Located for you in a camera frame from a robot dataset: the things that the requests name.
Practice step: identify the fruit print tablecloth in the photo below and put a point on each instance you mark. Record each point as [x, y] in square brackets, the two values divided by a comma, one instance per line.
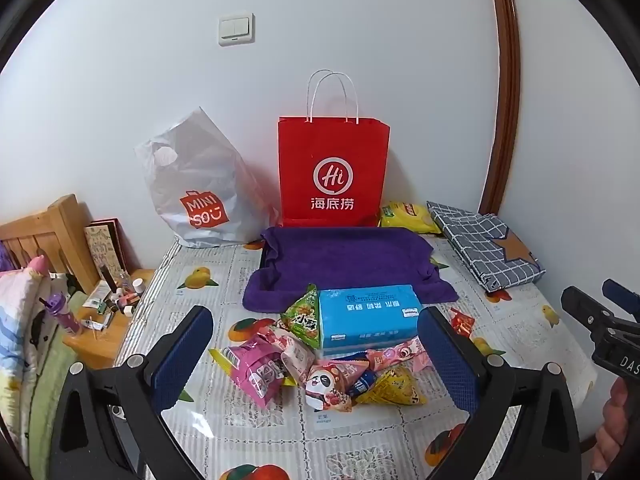
[280, 440]

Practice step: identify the panda print snack packet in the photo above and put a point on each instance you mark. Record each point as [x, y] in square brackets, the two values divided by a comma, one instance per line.
[325, 387]

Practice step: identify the white plastic shopping bag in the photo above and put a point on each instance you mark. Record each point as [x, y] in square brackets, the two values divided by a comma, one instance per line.
[200, 175]

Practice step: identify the wooden headboard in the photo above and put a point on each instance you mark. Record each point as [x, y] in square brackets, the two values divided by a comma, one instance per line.
[55, 232]

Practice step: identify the green white tube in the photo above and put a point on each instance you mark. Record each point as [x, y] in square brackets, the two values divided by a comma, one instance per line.
[97, 297]

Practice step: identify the wooden nightstand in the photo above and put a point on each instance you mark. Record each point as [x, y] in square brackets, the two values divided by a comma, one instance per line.
[107, 335]

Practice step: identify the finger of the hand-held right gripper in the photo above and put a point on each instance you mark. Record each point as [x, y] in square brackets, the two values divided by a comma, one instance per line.
[585, 307]
[622, 297]

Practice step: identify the small blue snack packet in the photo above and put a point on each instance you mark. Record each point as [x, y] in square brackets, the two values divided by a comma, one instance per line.
[364, 387]

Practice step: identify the patterned notebook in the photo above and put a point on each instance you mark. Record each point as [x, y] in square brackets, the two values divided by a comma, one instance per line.
[102, 247]

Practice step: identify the pastel striped pillow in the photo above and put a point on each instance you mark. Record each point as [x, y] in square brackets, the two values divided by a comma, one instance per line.
[20, 330]

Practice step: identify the small red snack packet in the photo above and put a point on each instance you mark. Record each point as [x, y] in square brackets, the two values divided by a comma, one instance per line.
[461, 322]

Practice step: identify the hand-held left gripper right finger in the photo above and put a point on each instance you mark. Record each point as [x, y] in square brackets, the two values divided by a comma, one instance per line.
[447, 355]

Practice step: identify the green triangular snack packet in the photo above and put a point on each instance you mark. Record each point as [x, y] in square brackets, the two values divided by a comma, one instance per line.
[305, 317]

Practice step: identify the person's right hand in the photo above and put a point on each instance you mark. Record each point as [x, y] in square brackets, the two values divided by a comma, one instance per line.
[622, 425]

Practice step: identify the pink snack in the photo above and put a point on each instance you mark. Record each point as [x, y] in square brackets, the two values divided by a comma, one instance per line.
[395, 352]

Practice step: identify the pink white strawberry packet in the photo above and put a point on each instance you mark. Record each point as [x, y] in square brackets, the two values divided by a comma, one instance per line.
[295, 355]

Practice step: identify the yellow chip bag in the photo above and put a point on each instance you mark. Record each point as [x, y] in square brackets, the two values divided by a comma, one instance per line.
[407, 217]

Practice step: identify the brown wooden door frame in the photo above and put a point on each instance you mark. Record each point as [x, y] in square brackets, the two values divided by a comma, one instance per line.
[505, 85]

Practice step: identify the grey checked folded cloth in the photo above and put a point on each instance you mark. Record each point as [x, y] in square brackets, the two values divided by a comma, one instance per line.
[487, 245]

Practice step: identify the red paper bag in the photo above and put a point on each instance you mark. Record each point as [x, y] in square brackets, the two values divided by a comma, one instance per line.
[332, 150]

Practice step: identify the white light switch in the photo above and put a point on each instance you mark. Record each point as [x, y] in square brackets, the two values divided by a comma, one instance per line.
[236, 29]

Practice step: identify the blue tissue pack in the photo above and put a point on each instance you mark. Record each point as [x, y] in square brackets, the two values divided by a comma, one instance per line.
[370, 317]

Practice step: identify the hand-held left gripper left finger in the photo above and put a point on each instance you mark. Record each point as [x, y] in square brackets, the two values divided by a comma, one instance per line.
[182, 355]

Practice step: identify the green blanket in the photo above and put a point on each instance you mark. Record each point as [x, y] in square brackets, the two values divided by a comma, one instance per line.
[47, 370]

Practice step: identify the yellow triangular snack packet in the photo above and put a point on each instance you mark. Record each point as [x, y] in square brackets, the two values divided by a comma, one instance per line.
[395, 387]

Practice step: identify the magenta snack bag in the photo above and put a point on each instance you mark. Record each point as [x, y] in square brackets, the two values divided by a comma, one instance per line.
[250, 370]

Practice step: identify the purple towel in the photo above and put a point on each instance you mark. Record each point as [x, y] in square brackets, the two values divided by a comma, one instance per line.
[345, 260]

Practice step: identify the purple bottle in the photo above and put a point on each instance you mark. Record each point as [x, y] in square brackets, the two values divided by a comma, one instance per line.
[62, 312]

